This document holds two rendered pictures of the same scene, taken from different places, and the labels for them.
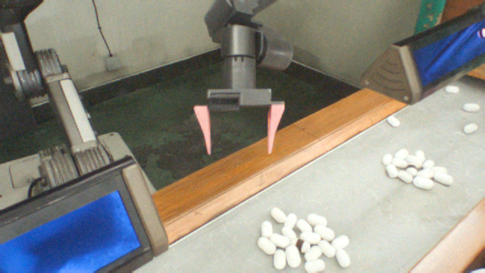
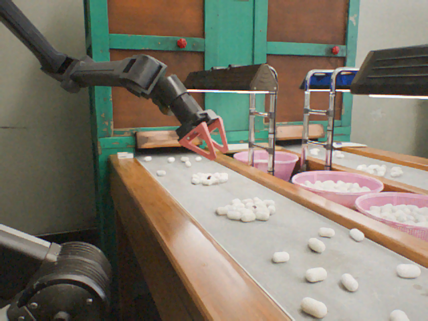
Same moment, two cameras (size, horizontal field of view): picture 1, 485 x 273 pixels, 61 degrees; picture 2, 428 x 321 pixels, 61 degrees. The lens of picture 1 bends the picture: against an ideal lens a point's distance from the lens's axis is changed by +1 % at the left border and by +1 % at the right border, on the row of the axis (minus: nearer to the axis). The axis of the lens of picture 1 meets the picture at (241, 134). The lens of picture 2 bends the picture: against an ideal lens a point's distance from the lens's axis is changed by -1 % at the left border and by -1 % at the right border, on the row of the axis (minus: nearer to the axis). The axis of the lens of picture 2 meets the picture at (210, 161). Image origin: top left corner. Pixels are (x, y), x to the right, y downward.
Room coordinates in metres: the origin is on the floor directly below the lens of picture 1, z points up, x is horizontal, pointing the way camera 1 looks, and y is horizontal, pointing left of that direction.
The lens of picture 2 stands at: (0.29, 0.76, 1.05)
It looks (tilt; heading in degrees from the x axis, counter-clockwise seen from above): 11 degrees down; 289
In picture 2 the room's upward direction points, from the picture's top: straight up
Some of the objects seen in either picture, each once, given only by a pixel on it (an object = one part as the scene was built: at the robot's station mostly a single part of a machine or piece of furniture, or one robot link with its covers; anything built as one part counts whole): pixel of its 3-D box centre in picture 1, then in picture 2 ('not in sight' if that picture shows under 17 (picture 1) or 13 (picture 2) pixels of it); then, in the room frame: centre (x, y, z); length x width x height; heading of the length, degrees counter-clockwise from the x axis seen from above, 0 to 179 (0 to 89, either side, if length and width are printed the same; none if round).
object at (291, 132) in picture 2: not in sight; (297, 132); (0.49, -1.16, 0.83); 0.30 x 0.06 x 0.07; 40
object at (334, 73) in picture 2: not in sight; (334, 128); (0.31, -0.73, 0.90); 0.20 x 0.19 x 0.45; 130
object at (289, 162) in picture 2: not in sight; (265, 166); (0.57, -0.73, 0.72); 0.27 x 0.27 x 0.10
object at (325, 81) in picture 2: not in sight; (353, 81); (0.25, -0.79, 1.08); 0.62 x 0.08 x 0.07; 130
